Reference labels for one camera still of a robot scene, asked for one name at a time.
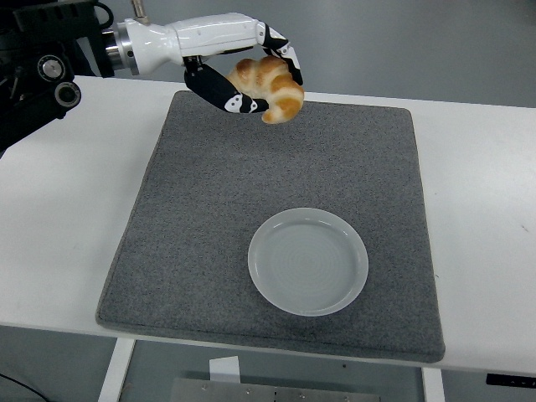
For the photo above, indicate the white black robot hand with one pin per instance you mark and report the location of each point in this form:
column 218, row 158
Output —
column 201, row 35

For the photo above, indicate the golden croissant bread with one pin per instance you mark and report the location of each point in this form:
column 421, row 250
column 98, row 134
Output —
column 280, row 90

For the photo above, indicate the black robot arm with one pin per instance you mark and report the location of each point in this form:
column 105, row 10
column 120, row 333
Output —
column 33, row 75

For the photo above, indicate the round grey plate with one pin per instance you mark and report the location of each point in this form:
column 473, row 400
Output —
column 307, row 268

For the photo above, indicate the grey metal plate with screws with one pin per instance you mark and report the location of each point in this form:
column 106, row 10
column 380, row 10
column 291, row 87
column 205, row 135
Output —
column 251, row 391

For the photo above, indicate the grey felt mat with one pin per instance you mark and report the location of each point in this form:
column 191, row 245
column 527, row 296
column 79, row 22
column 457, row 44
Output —
column 272, row 176

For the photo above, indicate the white table leg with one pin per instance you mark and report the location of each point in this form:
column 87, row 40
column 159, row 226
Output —
column 117, row 368
column 432, row 387

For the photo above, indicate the black table control panel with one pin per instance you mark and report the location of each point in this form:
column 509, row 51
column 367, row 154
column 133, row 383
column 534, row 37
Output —
column 511, row 379

